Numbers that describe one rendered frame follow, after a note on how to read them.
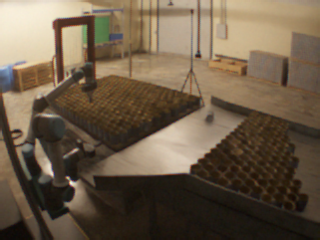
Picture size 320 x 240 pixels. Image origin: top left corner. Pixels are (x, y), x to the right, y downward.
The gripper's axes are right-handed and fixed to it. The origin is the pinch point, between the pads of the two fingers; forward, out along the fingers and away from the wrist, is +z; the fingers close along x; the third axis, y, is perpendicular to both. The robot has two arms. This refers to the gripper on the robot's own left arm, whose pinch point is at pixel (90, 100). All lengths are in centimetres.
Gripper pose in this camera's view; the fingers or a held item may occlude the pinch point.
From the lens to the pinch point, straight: 199.4
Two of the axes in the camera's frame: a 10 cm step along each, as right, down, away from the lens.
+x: -6.2, 3.2, -7.2
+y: -7.9, -3.0, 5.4
